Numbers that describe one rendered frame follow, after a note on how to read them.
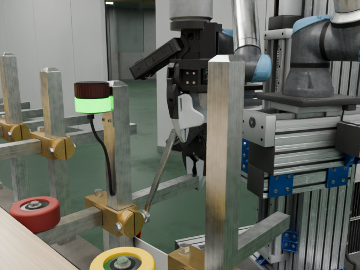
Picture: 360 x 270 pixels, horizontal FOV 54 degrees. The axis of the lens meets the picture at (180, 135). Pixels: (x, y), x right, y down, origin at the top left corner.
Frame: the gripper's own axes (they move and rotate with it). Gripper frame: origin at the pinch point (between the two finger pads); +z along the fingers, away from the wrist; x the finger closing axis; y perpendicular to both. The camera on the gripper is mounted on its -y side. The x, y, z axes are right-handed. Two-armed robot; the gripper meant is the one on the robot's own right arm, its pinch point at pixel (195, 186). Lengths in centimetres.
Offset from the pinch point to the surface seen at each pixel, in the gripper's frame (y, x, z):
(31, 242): -47.0, -10.9, -7.4
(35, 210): -42.6, -2.5, -8.1
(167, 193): -11.4, -1.5, -1.7
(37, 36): 193, 515, -65
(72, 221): -35.8, -1.4, -3.4
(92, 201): -29.3, 2.0, -4.3
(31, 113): -10, 74, -12
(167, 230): 87, 102, 83
